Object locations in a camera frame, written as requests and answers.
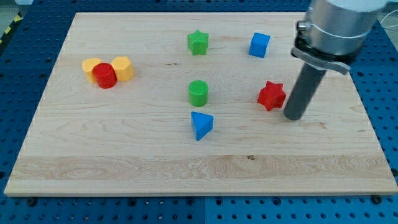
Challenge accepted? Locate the yellow hexagon block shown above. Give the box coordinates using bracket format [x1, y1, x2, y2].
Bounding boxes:
[111, 56, 134, 82]

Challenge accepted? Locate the red cylinder block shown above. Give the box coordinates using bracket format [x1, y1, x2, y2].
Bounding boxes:
[93, 62, 117, 89]

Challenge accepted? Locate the red star block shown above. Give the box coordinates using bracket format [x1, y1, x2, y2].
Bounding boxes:
[257, 81, 286, 111]

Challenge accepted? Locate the blue triangle block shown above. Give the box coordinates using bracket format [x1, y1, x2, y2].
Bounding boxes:
[191, 111, 214, 141]

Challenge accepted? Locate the green cylinder block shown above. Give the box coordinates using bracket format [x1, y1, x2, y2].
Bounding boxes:
[188, 80, 208, 107]

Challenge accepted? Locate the white cable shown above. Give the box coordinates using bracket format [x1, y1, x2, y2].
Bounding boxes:
[379, 9, 398, 31]

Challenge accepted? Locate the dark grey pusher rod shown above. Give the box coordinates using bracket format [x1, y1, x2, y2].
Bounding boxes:
[284, 63, 326, 121]

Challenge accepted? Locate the blue cube block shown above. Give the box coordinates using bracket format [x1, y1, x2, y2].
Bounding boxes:
[249, 32, 271, 58]

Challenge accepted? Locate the green star block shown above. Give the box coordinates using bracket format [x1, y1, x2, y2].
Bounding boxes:
[187, 30, 209, 55]

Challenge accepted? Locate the wooden board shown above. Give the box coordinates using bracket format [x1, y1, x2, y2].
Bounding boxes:
[4, 12, 397, 197]

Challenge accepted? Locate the yellow rounded block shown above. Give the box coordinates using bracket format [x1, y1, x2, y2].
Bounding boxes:
[81, 58, 101, 83]

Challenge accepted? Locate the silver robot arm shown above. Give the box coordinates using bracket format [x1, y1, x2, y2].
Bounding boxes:
[291, 0, 387, 75]

